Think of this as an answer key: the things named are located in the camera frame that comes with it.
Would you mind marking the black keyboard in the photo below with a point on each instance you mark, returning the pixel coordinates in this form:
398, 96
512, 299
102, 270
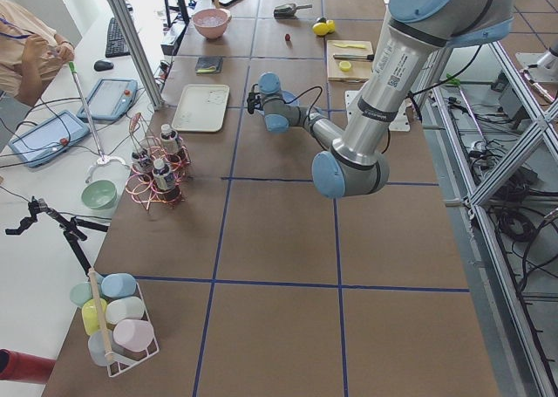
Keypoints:
116, 45

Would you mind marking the white wire cup rack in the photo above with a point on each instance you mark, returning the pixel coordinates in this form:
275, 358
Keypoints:
120, 332

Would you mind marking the pink bowl with ice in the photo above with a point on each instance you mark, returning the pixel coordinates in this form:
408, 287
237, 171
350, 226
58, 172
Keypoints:
212, 23

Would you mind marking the wooden cutting board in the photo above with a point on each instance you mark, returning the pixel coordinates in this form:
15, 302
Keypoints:
360, 71

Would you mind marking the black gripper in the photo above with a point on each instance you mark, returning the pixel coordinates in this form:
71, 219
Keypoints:
258, 107

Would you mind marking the half lemon slice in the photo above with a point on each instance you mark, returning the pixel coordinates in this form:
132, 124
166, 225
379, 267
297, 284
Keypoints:
345, 66

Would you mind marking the dark drink bottle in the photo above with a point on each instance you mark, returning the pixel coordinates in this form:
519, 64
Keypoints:
142, 161
169, 139
163, 176

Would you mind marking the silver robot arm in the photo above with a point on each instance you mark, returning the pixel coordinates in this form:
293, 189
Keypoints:
351, 163

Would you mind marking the blue round plate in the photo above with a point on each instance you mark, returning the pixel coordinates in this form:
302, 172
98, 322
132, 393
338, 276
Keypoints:
288, 97

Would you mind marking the blue teach pendant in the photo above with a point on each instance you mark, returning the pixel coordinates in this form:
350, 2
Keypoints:
111, 98
49, 139

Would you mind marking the green bowl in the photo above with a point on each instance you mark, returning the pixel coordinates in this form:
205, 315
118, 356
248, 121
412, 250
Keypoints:
101, 194

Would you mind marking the black computer mouse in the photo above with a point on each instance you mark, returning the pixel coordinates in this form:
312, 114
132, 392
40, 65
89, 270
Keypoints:
103, 65

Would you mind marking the cream bear tray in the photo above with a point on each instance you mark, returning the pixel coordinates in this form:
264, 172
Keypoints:
201, 108

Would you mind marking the yellow lemon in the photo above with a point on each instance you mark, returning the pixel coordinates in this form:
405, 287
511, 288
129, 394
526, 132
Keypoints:
331, 25
321, 29

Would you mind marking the person in beige shirt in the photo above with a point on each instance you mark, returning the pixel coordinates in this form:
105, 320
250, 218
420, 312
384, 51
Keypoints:
32, 53

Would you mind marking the metal scoop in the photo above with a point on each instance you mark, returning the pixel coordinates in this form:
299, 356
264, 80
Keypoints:
289, 9

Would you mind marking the copper wire bottle rack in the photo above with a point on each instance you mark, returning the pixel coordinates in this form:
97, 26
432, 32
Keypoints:
142, 188

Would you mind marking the yellow plastic knife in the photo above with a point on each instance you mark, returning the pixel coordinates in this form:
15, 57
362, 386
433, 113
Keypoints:
352, 46

